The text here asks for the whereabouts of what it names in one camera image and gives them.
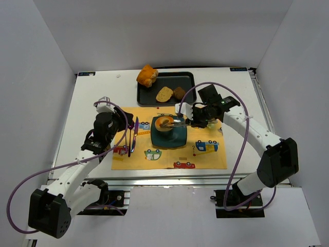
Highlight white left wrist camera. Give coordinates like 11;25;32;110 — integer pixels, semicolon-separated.
95;96;114;113

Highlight right blue table label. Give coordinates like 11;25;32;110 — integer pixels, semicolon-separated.
229;67;248;72

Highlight left blue table label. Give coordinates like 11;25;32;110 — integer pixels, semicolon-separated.
78;72;96;77

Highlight purple iridescent spoon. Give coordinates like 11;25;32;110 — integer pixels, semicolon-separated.
128;122;135;157

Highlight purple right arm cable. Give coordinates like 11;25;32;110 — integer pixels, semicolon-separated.
177;82;278;211

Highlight brown chocolate bread roll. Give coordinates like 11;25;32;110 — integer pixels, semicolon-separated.
173;86;186;100

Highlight iridescent table knife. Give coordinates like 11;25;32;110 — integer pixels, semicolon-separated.
131;117;139;153

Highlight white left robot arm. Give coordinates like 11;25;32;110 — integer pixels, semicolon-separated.
28;107;134;239

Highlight orange glazed donut bread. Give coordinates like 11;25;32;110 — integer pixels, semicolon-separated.
154;116;174;132

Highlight black baking tray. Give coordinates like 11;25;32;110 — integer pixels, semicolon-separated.
137;72;195;107

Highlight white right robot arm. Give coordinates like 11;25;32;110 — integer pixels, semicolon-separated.
175;82;299;197

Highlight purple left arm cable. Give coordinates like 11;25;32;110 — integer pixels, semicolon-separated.
6;100;129;234

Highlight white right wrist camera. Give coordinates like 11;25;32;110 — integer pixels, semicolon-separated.
175;102;193;120

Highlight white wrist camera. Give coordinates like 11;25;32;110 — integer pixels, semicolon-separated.
95;96;114;113
175;102;193;120

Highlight dark teal square plate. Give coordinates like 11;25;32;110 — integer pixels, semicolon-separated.
151;116;187;149

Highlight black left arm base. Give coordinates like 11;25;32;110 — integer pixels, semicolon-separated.
78;180;130;216

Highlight aluminium table frame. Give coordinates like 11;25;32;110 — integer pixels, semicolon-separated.
38;67;293;247

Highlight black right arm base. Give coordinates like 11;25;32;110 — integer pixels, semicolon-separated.
209;189;265;219

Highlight pale green mug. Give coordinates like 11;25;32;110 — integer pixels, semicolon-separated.
207;120;218;129

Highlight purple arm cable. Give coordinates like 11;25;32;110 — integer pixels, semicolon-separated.
6;100;129;234
177;82;278;211

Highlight blue table label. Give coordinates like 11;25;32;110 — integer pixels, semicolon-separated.
229;67;248;72
78;72;96;77

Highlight large orange bread loaf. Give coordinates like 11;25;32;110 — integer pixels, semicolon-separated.
136;64;159;88

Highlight flat seeded bread slice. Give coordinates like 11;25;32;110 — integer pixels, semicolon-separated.
156;86;173;102

